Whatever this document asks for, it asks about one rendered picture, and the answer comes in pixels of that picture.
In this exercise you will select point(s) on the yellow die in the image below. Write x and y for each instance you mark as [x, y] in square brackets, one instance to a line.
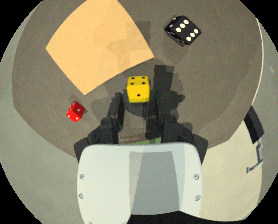
[138, 89]

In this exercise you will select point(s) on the tan flat mat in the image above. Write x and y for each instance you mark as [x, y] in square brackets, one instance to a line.
[96, 42]

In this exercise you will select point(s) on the red die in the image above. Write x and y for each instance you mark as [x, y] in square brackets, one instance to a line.
[75, 112]

